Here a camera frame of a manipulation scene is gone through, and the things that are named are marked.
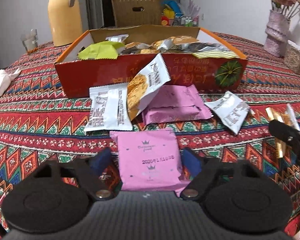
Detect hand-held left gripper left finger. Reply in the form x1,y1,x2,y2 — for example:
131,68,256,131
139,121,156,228
32,147,115,200

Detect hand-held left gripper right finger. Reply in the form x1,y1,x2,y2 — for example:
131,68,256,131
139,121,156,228
180,147,263,201

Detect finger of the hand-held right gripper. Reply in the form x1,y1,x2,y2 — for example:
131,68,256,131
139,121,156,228
268,120,300,173

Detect shiny gold snack packet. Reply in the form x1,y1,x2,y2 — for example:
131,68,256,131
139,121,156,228
265,107,291,159

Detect pink crown print snack packet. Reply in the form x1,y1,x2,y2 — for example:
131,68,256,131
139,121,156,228
110,127,191,192

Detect red cardboard box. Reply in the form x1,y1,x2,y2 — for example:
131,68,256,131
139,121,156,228
54,24,249,98

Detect large red silver snack packet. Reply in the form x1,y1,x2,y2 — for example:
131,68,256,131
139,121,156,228
176,42,226,53

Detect small silver cookie packet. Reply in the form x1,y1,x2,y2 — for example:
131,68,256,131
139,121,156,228
105,34,129,44

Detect narrow white snack packet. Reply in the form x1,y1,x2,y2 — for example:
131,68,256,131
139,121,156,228
285,103,300,132

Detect white printed flat snack packet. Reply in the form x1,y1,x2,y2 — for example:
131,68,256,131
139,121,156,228
84,82,133,132

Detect small white printed snack packet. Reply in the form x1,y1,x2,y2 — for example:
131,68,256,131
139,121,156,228
204,91,252,135

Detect patterned red tablecloth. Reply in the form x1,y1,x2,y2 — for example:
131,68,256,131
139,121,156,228
0,26,300,238

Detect patterned tissue box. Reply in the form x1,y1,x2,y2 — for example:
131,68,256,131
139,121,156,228
283,42,300,76

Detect white cookie picture snack packet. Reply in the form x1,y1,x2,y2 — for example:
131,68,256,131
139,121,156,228
127,54,172,122

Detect pink ribbed vase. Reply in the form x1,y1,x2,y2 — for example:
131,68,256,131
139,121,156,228
263,9,291,58

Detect golden cookie packet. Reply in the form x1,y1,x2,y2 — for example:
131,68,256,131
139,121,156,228
151,36,201,51
120,42,161,55

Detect crumpled white tissue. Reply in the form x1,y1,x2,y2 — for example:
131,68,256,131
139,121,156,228
0,68,22,106

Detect clear glass cup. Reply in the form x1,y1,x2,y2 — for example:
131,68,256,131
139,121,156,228
20,29,39,55

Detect yellow thermos jug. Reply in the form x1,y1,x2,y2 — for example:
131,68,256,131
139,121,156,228
48,0,84,47

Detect brown cardboard box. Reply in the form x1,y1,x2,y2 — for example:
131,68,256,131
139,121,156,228
111,0,162,28

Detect blue and yellow bags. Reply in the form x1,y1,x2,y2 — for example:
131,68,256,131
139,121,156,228
161,0,183,27

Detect wire basket with bottles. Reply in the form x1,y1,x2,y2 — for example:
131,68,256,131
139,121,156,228
174,15,200,28

